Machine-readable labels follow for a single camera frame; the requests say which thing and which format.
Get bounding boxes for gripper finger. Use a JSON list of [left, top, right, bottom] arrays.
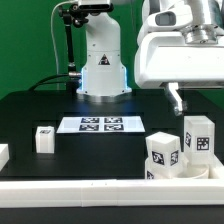
[[165, 82, 187, 116]]

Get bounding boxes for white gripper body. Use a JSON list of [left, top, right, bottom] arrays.
[[134, 32, 224, 89]]

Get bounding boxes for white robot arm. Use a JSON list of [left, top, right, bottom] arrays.
[[77, 0, 224, 115]]

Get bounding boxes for paper sheet with tags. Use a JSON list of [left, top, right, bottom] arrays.
[[57, 116, 145, 134]]

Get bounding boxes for white camera on mount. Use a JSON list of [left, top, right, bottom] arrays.
[[78, 0, 113, 12]]

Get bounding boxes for white cable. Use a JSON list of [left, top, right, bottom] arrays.
[[50, 0, 76, 75]]

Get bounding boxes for white front fence wall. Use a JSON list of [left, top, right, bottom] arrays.
[[0, 179, 224, 208]]

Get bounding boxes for white fence wall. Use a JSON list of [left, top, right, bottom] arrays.
[[0, 179, 224, 208], [0, 144, 9, 171]]

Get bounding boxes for black cables on table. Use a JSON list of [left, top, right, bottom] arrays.
[[28, 73, 82, 92]]

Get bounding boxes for white left fence wall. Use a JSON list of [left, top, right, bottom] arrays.
[[0, 144, 9, 171]]

